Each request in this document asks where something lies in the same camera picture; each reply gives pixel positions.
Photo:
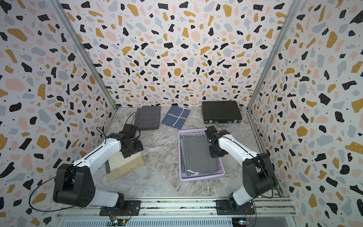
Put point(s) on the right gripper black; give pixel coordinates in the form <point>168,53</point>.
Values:
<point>212,155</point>

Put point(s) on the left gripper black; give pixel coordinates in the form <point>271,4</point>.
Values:
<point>139,146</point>

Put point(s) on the beige grey pillowcase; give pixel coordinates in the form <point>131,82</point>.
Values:
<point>117,166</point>

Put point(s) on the plain grey pillowcase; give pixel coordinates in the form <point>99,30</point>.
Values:
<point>196,159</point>

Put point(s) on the grey checked pillowcase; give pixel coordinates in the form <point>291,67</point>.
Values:
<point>148,118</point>

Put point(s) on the lilac plastic basket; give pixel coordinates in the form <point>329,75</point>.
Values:
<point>183,177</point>

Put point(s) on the blue pillowcase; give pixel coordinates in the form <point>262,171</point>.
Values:
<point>176,117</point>

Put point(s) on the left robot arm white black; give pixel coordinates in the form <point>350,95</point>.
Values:
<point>74,183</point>

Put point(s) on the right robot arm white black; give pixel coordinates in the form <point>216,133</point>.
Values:
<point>258,174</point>

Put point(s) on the black briefcase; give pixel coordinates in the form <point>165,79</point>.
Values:
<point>221,112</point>

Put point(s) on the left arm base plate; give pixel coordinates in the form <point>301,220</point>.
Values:
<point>127,208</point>

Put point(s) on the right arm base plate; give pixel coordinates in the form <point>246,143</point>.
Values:
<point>227,207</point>

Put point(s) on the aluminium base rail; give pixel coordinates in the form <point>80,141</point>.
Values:
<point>207,212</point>

